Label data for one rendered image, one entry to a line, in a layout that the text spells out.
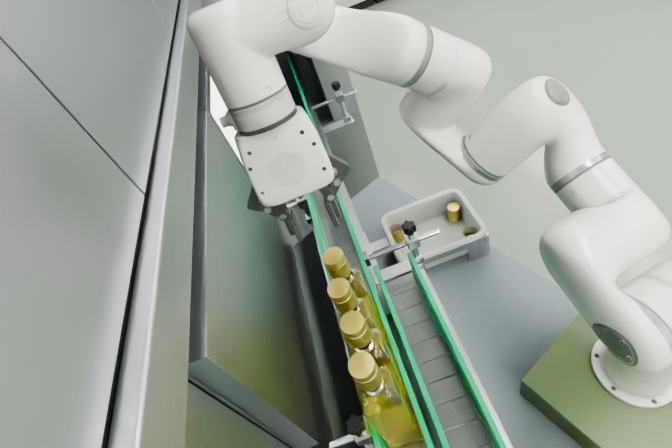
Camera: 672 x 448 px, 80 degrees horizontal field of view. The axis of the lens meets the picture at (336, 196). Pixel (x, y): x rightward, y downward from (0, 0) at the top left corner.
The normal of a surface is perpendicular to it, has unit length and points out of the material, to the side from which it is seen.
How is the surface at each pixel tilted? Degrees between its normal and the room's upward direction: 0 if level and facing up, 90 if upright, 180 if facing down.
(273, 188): 74
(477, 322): 0
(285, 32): 88
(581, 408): 2
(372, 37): 42
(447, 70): 84
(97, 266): 90
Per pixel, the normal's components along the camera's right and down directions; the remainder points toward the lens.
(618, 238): 0.05, -0.25
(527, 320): -0.29, -0.67
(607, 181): -0.22, -0.26
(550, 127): 0.13, 0.63
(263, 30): 0.22, 0.46
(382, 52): -0.71, 0.05
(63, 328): 0.93, -0.37
